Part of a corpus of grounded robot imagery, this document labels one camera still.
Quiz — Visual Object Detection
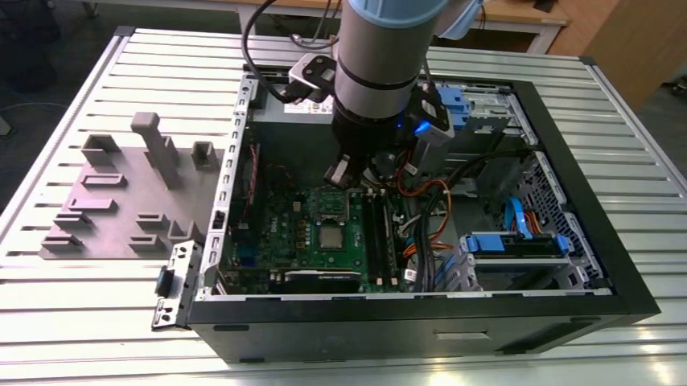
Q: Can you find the hard disk in blue carrier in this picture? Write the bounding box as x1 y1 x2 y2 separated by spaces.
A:
459 232 570 258

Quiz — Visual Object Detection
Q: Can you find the black office chair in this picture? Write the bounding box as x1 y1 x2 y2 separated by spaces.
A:
0 0 63 96

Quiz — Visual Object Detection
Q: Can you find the blue VGA port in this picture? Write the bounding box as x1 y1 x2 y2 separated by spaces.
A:
239 245 262 269

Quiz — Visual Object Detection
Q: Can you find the blue flat data cable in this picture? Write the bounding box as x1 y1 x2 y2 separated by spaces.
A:
503 195 539 239

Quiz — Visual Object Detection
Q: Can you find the grey metal retainer bracket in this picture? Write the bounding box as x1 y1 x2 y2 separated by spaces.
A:
151 240 195 331

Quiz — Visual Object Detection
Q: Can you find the black PC case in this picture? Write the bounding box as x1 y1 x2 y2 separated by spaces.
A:
184 63 662 365

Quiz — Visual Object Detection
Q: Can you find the black round cooler fan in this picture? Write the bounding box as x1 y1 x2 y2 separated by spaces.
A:
368 150 403 183

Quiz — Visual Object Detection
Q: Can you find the black RAM slot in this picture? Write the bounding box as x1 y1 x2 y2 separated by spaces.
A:
360 189 383 287
376 189 403 287

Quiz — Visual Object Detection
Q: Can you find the metal socket cover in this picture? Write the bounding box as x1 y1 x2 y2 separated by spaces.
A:
314 187 354 224

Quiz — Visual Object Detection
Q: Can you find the wooden desk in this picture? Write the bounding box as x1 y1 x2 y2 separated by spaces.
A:
480 0 571 55

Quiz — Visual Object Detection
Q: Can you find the grey metal drive cage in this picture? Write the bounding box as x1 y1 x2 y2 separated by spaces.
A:
415 82 542 178

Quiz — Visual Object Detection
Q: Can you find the grey hanging cable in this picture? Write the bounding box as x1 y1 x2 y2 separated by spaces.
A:
291 33 340 50

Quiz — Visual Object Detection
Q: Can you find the wooden cabinet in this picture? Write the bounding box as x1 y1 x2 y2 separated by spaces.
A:
547 0 682 109

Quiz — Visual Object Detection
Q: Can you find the green motherboard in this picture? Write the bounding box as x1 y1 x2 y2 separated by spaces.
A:
219 187 415 294

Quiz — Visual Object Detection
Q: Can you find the grey parts rack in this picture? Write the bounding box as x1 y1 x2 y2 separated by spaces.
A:
38 111 230 261

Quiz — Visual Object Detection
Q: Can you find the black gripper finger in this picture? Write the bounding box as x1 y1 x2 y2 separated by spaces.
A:
323 154 362 190

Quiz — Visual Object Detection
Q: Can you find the black camera cable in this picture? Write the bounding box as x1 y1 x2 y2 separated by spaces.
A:
240 0 294 106
420 55 438 92

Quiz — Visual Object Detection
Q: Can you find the black graphics card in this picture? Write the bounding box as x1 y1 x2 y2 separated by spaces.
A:
267 268 362 294

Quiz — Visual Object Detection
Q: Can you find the grey power supply unit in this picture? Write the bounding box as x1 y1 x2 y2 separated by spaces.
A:
247 82 338 190

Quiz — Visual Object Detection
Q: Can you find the grey metal disk bay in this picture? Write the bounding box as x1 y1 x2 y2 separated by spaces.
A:
455 231 613 293

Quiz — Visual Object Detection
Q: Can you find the blue plastic disk carrier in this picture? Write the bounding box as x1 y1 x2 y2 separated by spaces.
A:
438 86 475 130

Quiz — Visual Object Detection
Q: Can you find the orange wire bundle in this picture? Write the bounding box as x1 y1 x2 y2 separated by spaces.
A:
396 179 459 259

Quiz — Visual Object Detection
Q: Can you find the black chair base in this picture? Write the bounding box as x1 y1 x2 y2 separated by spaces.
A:
662 70 687 98

